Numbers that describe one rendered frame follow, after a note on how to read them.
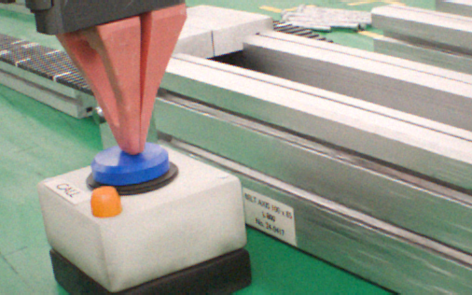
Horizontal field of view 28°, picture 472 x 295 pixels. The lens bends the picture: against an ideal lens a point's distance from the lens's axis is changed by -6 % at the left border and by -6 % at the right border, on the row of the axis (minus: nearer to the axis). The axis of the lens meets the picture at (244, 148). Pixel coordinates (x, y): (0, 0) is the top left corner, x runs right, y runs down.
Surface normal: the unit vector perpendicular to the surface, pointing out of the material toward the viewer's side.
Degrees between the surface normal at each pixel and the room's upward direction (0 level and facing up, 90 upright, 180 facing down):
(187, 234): 90
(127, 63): 111
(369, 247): 90
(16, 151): 0
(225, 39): 90
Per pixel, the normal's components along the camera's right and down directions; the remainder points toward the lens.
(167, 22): 0.57, 0.54
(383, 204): -0.82, 0.26
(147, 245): 0.57, 0.21
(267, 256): -0.10, -0.94
